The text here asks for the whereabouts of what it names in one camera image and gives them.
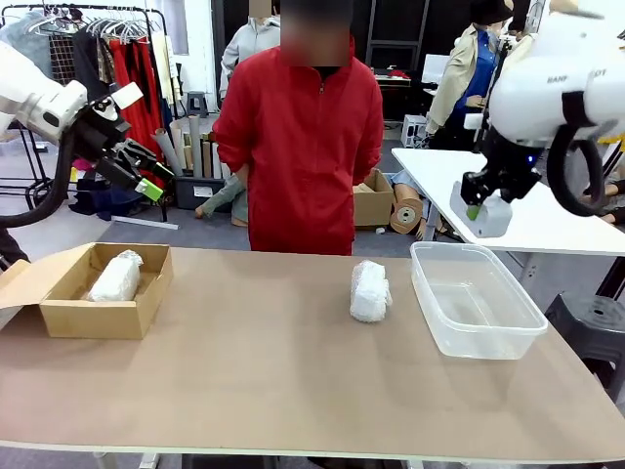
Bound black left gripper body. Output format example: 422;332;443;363
72;103;134;165

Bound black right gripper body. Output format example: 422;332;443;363
476;125;543;197

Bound white unwrapped clock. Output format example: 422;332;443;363
448;180;514;239

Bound long bubble-wrapped clock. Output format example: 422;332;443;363
86;249;146;303

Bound squat bubble-wrapped clock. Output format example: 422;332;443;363
349;260;394;324

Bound dark sleeved forearm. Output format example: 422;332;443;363
0;227;30;271

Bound slanted grey tube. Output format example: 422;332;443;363
150;129;185;177

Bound white paper roll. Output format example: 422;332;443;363
169;120;190;172

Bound red hanging dress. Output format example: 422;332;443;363
109;38;167;192

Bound white background table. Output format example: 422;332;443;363
391;148;625;258

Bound upright grey roll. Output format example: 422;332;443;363
188;115;204;178

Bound black storage bin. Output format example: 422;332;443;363
173;174;229;211

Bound brown cardboard tube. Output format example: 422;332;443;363
201;134;214;180

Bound lying mannequin blue top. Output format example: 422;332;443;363
390;169;434;206

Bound brown cardboard spool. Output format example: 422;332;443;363
389;184;427;238

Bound black hanging garment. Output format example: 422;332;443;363
72;28;117;107

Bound grey step stool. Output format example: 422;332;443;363
187;91;209;119

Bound lying mannequin in grey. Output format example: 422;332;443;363
194;173;251;229

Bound checkered dress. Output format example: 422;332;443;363
48;32;78;88

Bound black clothes rack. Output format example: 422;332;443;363
0;3;171;231

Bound white computer case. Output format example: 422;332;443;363
399;114;430;149

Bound black tripod pole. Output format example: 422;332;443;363
471;36;514;155

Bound cream hanging garment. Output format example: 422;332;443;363
148;31;178;107

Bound mannequin with beige jacket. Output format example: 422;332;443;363
425;0;509;152

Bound lying mannequin legs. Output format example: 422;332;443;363
578;165;625;226

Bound cardboard box on floor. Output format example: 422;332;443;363
352;169;396;232

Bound clear plastic container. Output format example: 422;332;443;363
409;240;549;362

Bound light blue denim jacket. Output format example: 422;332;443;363
0;13;54;79

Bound open cardboard box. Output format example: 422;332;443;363
0;242;175;341

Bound person in grey hoodie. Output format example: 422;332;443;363
220;14;282;99

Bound person in red jacket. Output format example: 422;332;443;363
213;0;385;257

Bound black plastic stool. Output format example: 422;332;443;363
544;292;625;395

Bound black left arm hose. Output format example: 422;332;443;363
0;130;78;231

